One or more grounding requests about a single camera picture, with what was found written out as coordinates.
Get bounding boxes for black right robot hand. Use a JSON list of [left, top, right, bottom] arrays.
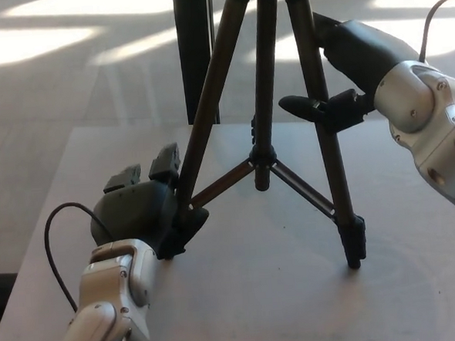
[[272, 5, 423, 138]]

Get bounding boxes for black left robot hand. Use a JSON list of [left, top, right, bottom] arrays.
[[84, 140, 213, 265]]

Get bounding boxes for bronze and black camera tripod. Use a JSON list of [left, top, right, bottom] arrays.
[[139, 0, 369, 282]]

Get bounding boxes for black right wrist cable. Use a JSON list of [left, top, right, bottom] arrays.
[[413, 0, 455, 64]]

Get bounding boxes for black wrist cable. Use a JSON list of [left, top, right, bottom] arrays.
[[42, 200, 119, 312], [413, 0, 455, 64]]

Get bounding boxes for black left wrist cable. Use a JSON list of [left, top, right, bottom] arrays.
[[42, 200, 119, 312]]

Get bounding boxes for black upright stand post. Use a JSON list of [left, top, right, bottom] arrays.
[[171, 0, 222, 127]]

